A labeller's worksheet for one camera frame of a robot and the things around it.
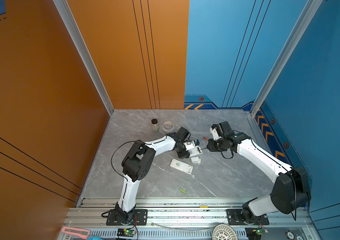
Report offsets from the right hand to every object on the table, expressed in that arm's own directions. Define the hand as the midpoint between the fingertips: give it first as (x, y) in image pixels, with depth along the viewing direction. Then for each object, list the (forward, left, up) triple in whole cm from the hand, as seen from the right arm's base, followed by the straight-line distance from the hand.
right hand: (207, 146), depth 86 cm
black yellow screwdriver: (+5, 0, -10) cm, 11 cm away
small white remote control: (+3, +6, -11) cm, 13 cm away
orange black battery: (+13, -3, -11) cm, 17 cm away
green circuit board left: (-39, +42, -13) cm, 59 cm away
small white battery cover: (-2, +6, -12) cm, 13 cm away
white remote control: (-8, +13, -11) cm, 19 cm away
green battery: (-21, +14, -13) cm, 28 cm away
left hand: (+4, +11, -12) cm, 17 cm away
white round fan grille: (-39, -4, -11) cm, 41 cm away
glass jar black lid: (+20, +33, -4) cm, 39 cm away
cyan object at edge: (-42, +55, -8) cm, 69 cm away
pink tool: (-40, +65, -11) cm, 77 cm away
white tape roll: (+25, +24, -11) cm, 36 cm away
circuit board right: (-39, -19, -15) cm, 46 cm away
